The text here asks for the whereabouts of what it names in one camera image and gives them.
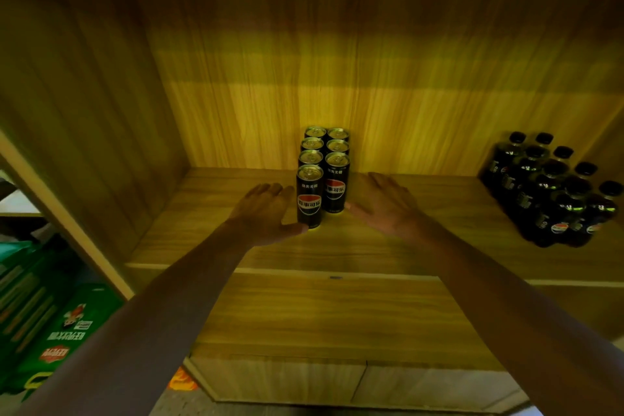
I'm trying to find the wooden cabinet door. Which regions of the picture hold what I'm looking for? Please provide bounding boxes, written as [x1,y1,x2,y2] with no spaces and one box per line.
[190,356,367,406]
[351,365,530,413]

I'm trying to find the cluster of black soda bottles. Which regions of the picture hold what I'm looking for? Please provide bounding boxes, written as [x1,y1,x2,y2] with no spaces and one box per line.
[480,131,624,249]

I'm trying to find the person's right forearm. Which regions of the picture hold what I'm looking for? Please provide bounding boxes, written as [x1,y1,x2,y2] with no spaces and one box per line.
[409,216,624,416]

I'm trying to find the green striped carton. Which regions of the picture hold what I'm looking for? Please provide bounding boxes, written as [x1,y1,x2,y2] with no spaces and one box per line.
[0,245,79,375]

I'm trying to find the green carton with red label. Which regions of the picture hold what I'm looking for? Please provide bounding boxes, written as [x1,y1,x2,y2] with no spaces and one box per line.
[6,283,124,394]

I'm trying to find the rows of black soda cans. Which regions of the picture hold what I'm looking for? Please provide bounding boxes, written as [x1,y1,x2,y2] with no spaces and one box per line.
[296,125,351,230]

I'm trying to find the wooden shelf cabinet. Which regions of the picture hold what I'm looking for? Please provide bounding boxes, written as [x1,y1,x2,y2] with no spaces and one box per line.
[0,0,624,415]

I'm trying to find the person's left forearm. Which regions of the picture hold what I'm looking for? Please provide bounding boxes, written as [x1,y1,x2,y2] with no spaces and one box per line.
[14,220,259,416]

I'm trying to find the person's right hand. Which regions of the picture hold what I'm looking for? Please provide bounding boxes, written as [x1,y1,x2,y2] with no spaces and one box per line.
[344,171,426,240]

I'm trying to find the person's left hand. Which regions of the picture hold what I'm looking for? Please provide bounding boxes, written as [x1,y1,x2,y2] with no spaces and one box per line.
[226,183,310,250]

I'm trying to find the orange packet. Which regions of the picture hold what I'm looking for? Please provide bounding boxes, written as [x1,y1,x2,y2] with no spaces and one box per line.
[168,367,200,392]

